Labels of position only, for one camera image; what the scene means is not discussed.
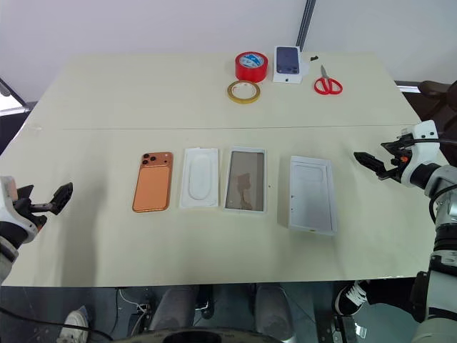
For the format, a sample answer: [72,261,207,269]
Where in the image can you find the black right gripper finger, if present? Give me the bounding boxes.
[381,137,415,151]
[353,151,388,179]

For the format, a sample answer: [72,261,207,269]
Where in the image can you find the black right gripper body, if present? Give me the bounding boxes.
[377,141,412,182]

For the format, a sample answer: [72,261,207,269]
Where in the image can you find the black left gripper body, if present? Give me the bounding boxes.
[13,194,54,224]

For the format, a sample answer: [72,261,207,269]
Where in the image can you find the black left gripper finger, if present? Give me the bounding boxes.
[16,184,36,202]
[44,182,74,216]

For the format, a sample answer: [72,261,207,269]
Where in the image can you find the orange smartphone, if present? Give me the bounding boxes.
[132,151,175,213]

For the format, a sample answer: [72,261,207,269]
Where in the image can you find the white plastic phone tray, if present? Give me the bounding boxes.
[179,146,219,210]

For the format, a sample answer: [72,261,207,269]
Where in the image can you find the white box with blue phone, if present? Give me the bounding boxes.
[273,45,310,86]

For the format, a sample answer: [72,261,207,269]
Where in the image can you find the grey metal strip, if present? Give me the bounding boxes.
[394,81,421,94]

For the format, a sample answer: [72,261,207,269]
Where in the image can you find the dark chair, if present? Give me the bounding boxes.
[417,80,457,126]

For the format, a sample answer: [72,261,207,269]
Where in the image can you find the white shoe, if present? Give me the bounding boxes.
[56,309,90,343]

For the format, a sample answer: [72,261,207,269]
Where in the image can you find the black and white sneaker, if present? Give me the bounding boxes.
[334,280,371,317]

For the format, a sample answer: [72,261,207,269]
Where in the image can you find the yellow tape roll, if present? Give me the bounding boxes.
[226,79,261,105]

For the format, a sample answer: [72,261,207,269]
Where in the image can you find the red tape roll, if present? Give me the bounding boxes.
[234,51,268,84]

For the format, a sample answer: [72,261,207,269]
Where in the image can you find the grey fabric leg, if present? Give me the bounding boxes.
[148,285,199,332]
[253,284,296,341]

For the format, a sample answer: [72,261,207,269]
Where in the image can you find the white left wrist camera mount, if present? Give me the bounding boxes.
[0,176,47,244]

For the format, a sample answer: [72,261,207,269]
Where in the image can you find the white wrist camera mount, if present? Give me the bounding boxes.
[0,176,47,244]
[398,120,440,187]

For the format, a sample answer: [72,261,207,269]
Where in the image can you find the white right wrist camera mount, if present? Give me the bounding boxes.
[398,120,440,187]

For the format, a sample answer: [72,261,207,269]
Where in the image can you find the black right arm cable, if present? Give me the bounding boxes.
[410,136,457,224]

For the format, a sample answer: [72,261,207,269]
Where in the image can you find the grey metal frame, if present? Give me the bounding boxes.
[0,76,39,117]

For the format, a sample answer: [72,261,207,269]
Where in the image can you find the red handled scissors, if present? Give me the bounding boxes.
[313,64,343,96]

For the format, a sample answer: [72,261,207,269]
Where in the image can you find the grey wall rail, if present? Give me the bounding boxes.
[296,0,317,51]

